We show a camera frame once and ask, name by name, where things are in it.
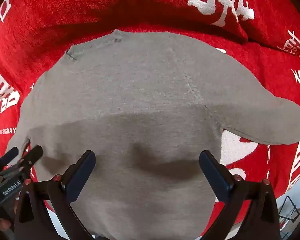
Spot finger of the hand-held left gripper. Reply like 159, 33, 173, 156
18, 145, 44, 178
0, 147, 19, 167

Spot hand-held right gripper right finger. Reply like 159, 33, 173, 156
199, 150, 280, 240

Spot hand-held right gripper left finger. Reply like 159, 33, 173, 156
14, 150, 96, 240

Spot grey shirt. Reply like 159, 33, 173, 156
7, 29, 300, 240

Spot red printed blanket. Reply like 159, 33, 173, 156
0, 0, 300, 238

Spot black wire rack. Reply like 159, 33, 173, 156
278, 195, 300, 240

